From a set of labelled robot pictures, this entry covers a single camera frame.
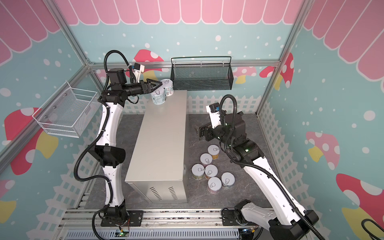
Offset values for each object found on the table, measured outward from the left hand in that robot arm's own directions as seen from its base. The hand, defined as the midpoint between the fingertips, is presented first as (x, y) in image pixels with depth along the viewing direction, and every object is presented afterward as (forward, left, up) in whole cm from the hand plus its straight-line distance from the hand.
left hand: (158, 86), depth 77 cm
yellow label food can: (-17, -31, -35) cm, 50 cm away
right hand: (-22, -22, -2) cm, 31 cm away
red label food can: (-31, -29, -35) cm, 54 cm away
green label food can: (-30, -21, -35) cm, 51 cm away
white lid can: (-23, -26, -35) cm, 49 cm away
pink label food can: (-39, -30, -34) cm, 60 cm away
